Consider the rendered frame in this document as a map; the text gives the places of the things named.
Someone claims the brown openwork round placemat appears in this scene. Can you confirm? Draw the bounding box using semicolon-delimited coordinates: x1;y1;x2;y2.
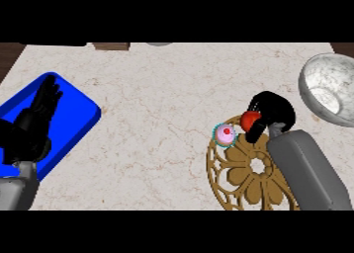
204;114;300;211

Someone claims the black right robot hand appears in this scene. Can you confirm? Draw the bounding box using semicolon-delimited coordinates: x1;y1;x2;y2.
244;90;297;144

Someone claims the pink cupcake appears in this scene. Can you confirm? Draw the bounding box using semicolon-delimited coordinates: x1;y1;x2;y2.
211;123;238;149

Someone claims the red tomato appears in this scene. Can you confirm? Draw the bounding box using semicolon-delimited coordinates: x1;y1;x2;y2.
239;111;263;132

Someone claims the blue rectangular tray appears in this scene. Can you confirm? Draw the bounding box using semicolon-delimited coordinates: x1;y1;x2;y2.
0;71;102;183

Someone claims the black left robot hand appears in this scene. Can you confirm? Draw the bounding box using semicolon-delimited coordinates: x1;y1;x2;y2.
0;74;63;166

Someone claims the white marble bowl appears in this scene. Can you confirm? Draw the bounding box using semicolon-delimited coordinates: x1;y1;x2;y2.
295;52;354;128

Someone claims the brown wooden block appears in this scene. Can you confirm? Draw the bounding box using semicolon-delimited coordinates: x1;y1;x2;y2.
91;42;131;51

